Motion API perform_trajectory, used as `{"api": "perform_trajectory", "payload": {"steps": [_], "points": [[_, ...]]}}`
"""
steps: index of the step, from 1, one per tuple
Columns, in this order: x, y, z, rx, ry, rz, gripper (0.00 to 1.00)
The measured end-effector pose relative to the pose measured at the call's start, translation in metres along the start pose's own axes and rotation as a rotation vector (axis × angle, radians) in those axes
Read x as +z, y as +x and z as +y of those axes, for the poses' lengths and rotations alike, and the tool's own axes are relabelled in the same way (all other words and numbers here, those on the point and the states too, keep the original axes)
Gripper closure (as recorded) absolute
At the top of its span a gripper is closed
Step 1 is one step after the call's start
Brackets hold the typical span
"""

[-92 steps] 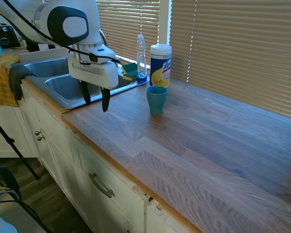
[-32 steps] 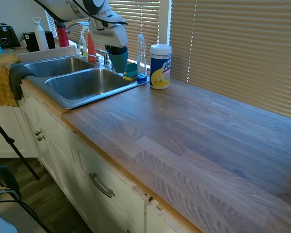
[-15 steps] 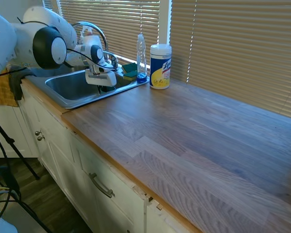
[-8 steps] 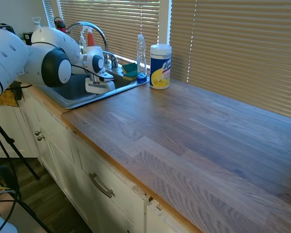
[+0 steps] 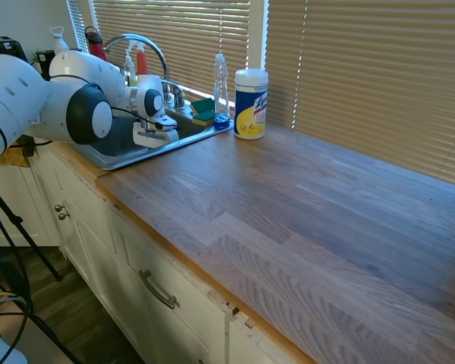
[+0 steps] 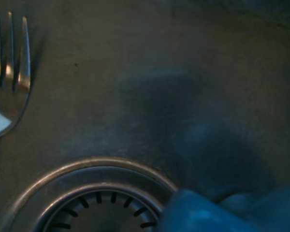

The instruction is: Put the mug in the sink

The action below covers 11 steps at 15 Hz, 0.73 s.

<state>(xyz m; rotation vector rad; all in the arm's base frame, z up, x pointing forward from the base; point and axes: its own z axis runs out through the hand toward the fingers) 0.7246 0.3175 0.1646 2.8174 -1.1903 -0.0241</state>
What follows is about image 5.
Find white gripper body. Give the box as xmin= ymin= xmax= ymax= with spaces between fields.
xmin=132 ymin=120 xmax=180 ymax=149

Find stainless steel double sink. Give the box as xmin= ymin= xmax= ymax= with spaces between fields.
xmin=66 ymin=100 xmax=235 ymax=171

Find green yellow sponge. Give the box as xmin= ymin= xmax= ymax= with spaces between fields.
xmin=192 ymin=110 xmax=216 ymax=128
xmin=190 ymin=97 xmax=216 ymax=115

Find clear yellow soap bottle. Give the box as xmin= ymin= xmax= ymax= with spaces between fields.
xmin=122 ymin=40 xmax=139 ymax=87

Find orange spray bottle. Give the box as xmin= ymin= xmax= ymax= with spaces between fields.
xmin=136 ymin=40 xmax=150 ymax=77

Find clear dish soap bottle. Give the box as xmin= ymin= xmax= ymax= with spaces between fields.
xmin=212 ymin=52 xmax=231 ymax=132

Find chrome faucet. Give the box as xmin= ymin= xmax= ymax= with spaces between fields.
xmin=102 ymin=33 xmax=187 ymax=111

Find narrow beige window blind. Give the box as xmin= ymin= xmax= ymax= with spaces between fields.
xmin=66 ymin=0 xmax=251 ymax=100

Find Lysol wipes canister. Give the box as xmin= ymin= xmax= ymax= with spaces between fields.
xmin=234 ymin=67 xmax=270 ymax=140

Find red water bottle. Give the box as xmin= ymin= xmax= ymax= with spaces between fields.
xmin=83 ymin=26 xmax=108 ymax=62

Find grey dish cloth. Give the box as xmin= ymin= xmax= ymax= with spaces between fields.
xmin=21 ymin=136 xmax=37 ymax=158

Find white water bottle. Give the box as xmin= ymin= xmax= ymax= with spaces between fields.
xmin=49 ymin=26 xmax=71 ymax=56

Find white kitchen cabinet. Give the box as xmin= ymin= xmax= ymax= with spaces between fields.
xmin=0 ymin=143 xmax=300 ymax=364

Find small black plant pot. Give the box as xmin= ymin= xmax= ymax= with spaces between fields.
xmin=33 ymin=49 xmax=57 ymax=77

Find yellow towel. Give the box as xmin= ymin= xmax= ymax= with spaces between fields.
xmin=0 ymin=146 xmax=30 ymax=168

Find black toaster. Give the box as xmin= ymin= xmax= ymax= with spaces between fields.
xmin=0 ymin=36 xmax=30 ymax=64

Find wide beige window blind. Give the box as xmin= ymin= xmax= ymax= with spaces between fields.
xmin=266 ymin=0 xmax=455 ymax=189

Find white window frame post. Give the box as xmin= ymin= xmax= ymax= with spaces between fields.
xmin=248 ymin=0 xmax=271 ymax=71

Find metal drawer bar handle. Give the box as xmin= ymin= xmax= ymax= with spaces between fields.
xmin=138 ymin=269 xmax=181 ymax=310

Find black camera tripod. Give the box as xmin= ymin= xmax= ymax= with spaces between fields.
xmin=0 ymin=177 xmax=64 ymax=282

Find black cart frame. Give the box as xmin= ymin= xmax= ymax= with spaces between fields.
xmin=0 ymin=259 xmax=80 ymax=364

